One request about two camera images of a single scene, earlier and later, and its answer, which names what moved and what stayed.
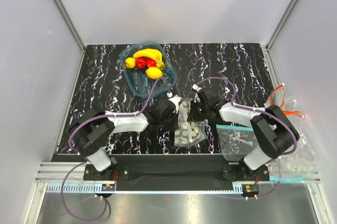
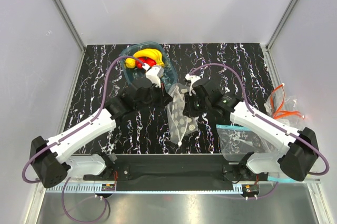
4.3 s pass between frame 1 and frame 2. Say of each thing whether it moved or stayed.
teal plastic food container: stayed
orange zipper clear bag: stayed
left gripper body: moved
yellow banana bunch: stayed
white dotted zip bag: moved
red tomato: stayed
